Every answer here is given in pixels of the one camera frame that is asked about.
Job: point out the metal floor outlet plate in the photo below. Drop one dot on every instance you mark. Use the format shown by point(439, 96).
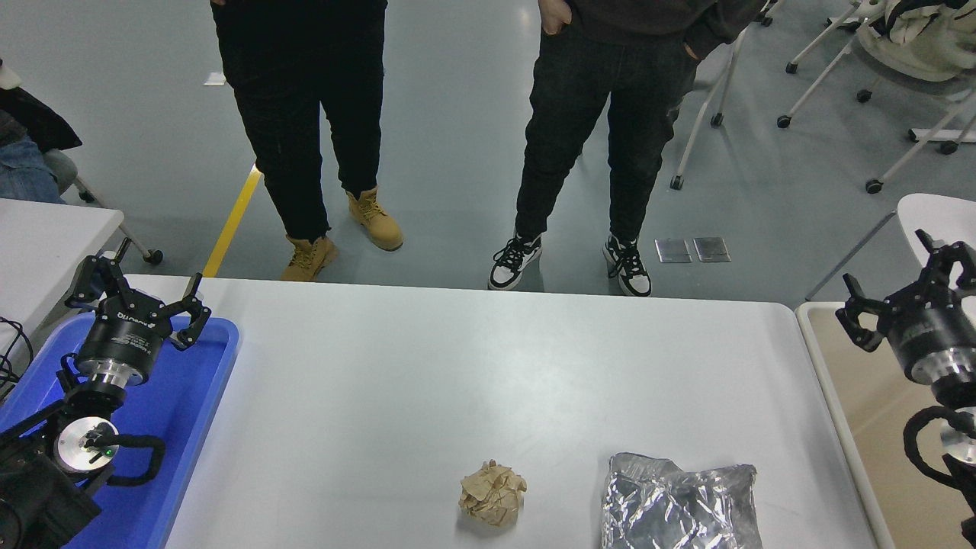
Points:
point(674, 251)
point(712, 250)

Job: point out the crumpled tan paper ball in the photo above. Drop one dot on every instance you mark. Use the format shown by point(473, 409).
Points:
point(493, 496)

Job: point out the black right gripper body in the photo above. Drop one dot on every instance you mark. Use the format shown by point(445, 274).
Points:
point(934, 332)

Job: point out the large pale bin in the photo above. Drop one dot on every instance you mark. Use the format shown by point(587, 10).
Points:
point(869, 427)

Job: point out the white wheeled table frame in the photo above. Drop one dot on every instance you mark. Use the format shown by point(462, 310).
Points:
point(874, 187)

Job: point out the person's right hand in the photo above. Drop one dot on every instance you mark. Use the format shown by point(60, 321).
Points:
point(553, 17)

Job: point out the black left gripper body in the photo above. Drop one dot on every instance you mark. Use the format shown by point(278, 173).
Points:
point(122, 339)

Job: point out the cream jacket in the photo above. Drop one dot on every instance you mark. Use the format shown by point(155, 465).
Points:
point(930, 38)

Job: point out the white rounded side table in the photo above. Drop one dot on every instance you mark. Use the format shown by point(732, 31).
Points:
point(934, 217)

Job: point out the white wheeled chair frame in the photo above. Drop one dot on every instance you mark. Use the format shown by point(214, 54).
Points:
point(676, 183)

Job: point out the white paper scrap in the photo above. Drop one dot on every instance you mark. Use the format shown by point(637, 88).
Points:
point(215, 78)

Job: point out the person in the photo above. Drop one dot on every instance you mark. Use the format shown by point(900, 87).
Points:
point(23, 175)
point(297, 114)
point(579, 114)

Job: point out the blue plastic tray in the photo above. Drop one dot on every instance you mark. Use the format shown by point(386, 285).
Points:
point(183, 412)

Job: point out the white wheeled chair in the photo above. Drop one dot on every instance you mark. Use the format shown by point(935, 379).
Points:
point(791, 67)
point(784, 121)

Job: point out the grey wheeled chair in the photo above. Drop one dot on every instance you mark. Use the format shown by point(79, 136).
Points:
point(153, 257)

